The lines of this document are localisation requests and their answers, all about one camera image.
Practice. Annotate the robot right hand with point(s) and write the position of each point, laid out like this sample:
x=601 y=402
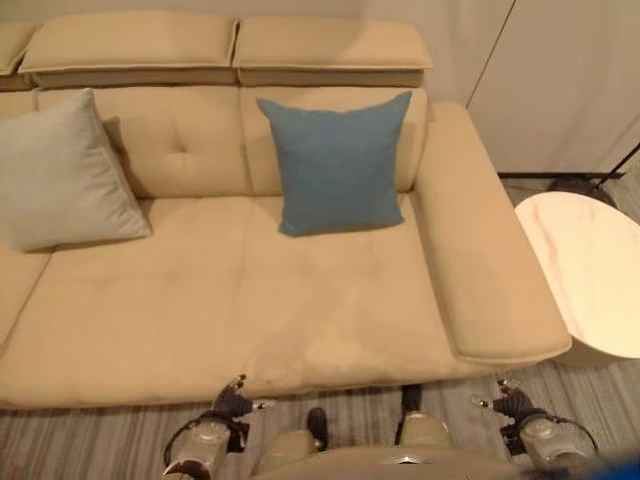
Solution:
x=512 y=400

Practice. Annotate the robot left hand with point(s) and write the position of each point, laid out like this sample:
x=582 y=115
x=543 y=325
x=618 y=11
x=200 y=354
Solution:
x=234 y=400

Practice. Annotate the robot left silver arm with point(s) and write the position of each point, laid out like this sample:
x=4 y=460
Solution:
x=200 y=440

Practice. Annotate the robot right silver arm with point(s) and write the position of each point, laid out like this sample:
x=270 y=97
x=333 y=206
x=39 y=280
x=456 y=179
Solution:
x=545 y=440

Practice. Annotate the beige leather sofa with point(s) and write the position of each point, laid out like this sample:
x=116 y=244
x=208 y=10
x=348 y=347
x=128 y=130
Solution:
x=210 y=280

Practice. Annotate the robot silver legs and body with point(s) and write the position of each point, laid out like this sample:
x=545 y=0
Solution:
x=360 y=440

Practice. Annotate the white marble oval side table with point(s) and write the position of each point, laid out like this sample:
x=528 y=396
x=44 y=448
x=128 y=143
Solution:
x=590 y=270

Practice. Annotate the black floor lamp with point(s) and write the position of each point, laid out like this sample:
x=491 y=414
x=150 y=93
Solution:
x=595 y=182

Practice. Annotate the blue square cushion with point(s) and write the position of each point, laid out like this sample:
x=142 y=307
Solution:
x=340 y=165

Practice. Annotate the light grey square cushion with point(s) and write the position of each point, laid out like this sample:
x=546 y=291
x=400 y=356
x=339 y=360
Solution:
x=60 y=175

